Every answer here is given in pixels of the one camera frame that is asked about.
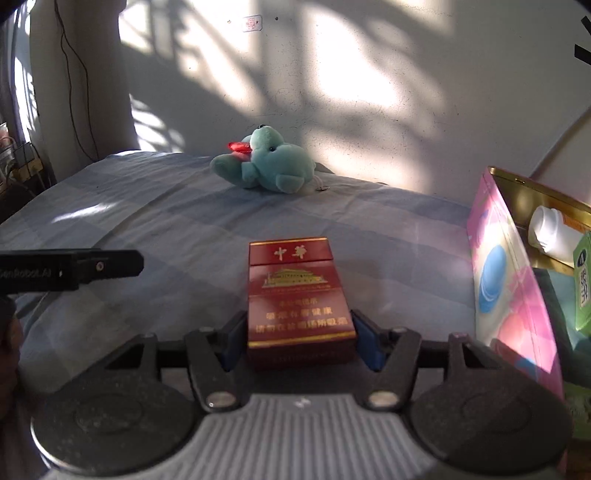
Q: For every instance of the teal fabric pencil pouch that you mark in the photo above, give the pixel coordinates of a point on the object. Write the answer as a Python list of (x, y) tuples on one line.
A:
[(556, 304)]

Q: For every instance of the grey curtain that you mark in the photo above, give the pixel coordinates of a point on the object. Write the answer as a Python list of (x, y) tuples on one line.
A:
[(16, 69)]

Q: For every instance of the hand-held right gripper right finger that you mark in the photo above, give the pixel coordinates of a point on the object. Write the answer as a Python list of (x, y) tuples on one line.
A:
[(367, 344)]

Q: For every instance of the red wall sticker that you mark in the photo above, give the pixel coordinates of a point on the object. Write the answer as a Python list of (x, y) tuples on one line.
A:
[(252, 23)]

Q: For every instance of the white pill bottle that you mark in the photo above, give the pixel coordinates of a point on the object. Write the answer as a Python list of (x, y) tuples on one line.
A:
[(551, 233)]

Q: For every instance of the person's left hand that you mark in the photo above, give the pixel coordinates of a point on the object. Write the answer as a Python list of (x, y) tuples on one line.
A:
[(9, 369)]

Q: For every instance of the pink tin box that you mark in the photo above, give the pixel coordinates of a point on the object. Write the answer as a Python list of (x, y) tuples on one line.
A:
[(508, 286)]

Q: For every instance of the long green cardboard box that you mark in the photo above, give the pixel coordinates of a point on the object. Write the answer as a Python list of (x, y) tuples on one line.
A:
[(582, 281)]

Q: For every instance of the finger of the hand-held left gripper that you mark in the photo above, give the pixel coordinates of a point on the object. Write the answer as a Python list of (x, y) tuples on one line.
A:
[(108, 267)]

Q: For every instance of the red cigarette box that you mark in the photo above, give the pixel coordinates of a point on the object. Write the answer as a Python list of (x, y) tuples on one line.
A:
[(295, 300)]

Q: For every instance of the black tape cross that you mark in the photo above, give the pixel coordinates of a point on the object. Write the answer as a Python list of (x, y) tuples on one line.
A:
[(584, 46)]

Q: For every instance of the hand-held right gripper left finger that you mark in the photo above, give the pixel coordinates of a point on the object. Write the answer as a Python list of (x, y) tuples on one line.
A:
[(233, 344)]

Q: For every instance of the teal plush toy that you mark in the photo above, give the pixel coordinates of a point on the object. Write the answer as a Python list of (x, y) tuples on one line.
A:
[(272, 164)]

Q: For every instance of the light blue bed sheet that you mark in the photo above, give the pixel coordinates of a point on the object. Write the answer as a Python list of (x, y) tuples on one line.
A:
[(161, 212)]

